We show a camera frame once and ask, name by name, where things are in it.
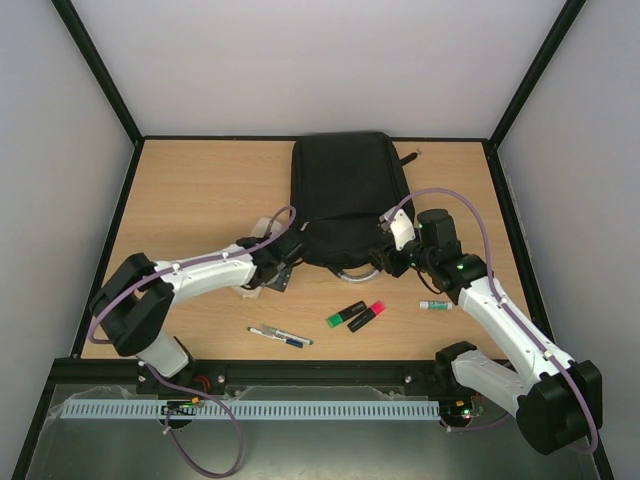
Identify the black student bag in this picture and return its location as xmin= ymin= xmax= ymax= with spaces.
xmin=290 ymin=131 xmax=418 ymax=274

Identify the beige pencil case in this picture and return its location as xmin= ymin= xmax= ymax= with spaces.
xmin=237 ymin=217 xmax=282 ymax=300

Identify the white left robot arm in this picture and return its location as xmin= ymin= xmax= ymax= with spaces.
xmin=88 ymin=231 xmax=305 ymax=378

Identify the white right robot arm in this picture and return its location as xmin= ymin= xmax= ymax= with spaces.
xmin=373 ymin=207 xmax=603 ymax=454

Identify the pink highlighter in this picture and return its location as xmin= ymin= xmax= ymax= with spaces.
xmin=347 ymin=301 xmax=386 ymax=333

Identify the glue stick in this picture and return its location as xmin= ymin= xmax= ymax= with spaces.
xmin=419 ymin=300 xmax=454 ymax=311

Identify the green highlighter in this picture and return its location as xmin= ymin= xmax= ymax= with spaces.
xmin=327 ymin=301 xmax=367 ymax=328

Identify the blue whiteboard marker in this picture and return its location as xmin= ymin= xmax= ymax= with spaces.
xmin=247 ymin=327 xmax=304 ymax=349

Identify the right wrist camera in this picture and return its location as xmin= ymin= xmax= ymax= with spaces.
xmin=379 ymin=208 xmax=416 ymax=252

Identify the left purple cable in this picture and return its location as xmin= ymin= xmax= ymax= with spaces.
xmin=88 ymin=204 xmax=297 ymax=475

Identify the purple cable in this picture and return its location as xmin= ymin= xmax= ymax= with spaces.
xmin=384 ymin=187 xmax=601 ymax=454
xmin=88 ymin=204 xmax=297 ymax=475

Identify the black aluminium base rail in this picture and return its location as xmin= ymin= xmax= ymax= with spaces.
xmin=46 ymin=358 xmax=458 ymax=399

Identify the grey slotted cable duct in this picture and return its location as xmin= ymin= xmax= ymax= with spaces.
xmin=60 ymin=399 xmax=441 ymax=421

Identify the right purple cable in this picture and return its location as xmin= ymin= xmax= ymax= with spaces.
xmin=384 ymin=187 xmax=601 ymax=454

